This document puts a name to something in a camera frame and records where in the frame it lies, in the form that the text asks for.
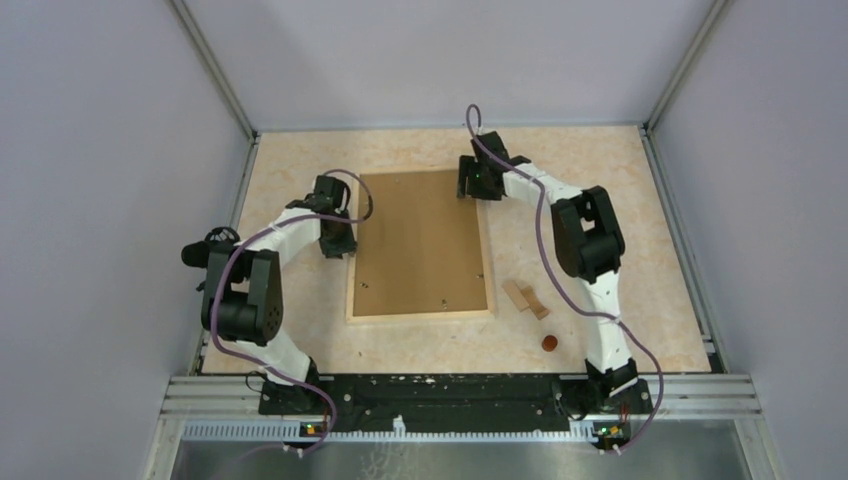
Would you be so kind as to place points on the brown frame backing board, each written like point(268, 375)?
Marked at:
point(420, 245)

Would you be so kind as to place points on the black microphone on stand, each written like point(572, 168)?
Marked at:
point(198, 254)

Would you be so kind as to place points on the light wooden block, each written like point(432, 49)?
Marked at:
point(515, 295)

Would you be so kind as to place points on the small brown round disc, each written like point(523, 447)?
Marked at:
point(549, 343)

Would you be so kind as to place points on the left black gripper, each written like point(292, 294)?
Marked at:
point(348, 245)

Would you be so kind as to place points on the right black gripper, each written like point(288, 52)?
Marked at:
point(465, 170)

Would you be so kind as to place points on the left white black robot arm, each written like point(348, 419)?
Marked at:
point(243, 304)

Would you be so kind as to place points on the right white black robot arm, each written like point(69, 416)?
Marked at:
point(588, 247)

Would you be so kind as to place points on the darker wooden block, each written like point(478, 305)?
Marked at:
point(534, 304)

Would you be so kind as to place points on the wooden picture frame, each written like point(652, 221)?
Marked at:
point(424, 316)

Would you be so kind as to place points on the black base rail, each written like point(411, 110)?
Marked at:
point(451, 403)

